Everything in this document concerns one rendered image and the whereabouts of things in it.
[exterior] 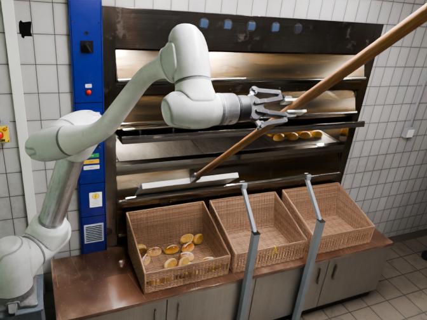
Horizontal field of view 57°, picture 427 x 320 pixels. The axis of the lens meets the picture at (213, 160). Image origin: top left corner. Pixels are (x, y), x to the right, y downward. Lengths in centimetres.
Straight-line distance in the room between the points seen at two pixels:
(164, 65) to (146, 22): 118
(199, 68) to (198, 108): 11
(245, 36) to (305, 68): 53
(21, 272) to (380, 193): 308
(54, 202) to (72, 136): 48
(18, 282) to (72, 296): 73
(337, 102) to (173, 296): 179
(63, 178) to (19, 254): 35
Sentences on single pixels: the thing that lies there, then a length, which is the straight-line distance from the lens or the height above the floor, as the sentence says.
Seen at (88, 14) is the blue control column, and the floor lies 206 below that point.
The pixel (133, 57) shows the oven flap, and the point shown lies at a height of 184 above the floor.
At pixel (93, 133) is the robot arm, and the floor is 183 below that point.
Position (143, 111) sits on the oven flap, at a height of 153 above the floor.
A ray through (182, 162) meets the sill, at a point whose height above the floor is 116.
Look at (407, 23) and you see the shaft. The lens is 94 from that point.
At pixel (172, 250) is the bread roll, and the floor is 63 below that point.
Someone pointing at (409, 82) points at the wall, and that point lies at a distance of 355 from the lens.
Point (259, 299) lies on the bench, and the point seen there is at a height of 35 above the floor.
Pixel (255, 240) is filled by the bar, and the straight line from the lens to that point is 238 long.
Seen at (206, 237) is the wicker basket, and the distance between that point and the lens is 281.
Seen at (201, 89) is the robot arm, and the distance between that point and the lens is 106.
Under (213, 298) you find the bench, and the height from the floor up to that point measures 46.
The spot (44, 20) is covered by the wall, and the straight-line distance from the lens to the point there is 220.
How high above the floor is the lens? 230
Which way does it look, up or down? 25 degrees down
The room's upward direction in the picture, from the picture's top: 6 degrees clockwise
